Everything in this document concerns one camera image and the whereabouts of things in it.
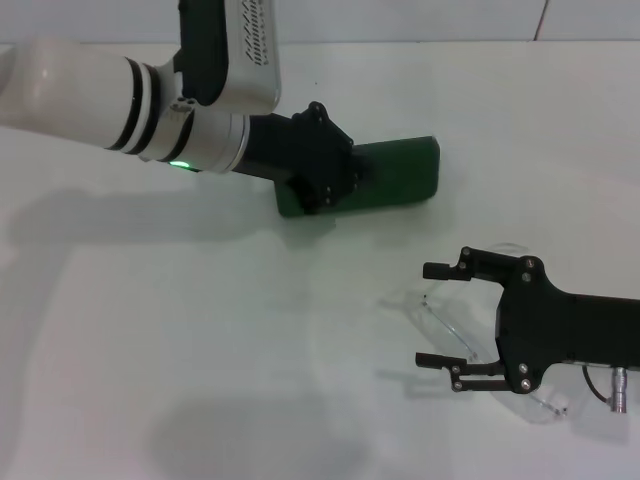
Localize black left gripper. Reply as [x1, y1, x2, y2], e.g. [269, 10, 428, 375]
[233, 101, 377, 217]

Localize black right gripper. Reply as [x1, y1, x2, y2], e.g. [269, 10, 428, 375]
[414, 245, 640, 398]

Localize clear white glasses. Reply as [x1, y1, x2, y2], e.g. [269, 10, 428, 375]
[378, 242, 572, 426]

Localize green glasses case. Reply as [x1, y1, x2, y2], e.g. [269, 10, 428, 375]
[273, 134, 442, 220]

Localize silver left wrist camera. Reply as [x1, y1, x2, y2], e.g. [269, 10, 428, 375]
[177, 0, 283, 115]

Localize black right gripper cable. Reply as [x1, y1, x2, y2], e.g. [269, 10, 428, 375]
[581, 363, 632, 415]

